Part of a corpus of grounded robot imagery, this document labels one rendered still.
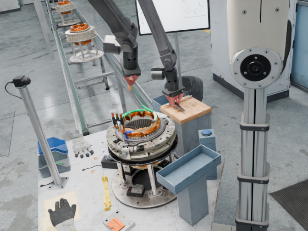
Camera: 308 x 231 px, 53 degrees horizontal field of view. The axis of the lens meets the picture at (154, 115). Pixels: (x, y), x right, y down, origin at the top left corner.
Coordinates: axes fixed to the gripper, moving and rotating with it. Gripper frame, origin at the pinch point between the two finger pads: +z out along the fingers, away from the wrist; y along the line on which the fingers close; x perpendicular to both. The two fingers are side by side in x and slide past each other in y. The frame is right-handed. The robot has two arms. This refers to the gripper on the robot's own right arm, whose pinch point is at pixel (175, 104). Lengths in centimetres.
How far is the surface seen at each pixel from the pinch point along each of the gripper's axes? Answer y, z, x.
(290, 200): -80, 108, 13
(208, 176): 2.5, 28.5, 27.2
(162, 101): -2.2, 5.7, -18.4
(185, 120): 2.4, 3.0, 11.9
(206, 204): 17, 24, 44
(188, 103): -7.6, 2.2, 0.3
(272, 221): -57, 109, 18
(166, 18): -43, -26, -72
